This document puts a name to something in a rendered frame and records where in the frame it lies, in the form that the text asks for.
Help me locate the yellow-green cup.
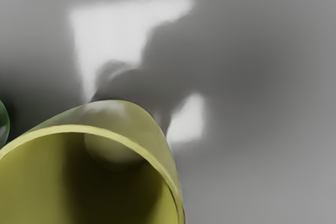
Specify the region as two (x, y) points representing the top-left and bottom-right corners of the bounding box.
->
(0, 99), (186, 224)

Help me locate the green round object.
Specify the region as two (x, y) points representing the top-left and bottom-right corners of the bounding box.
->
(0, 100), (11, 147)

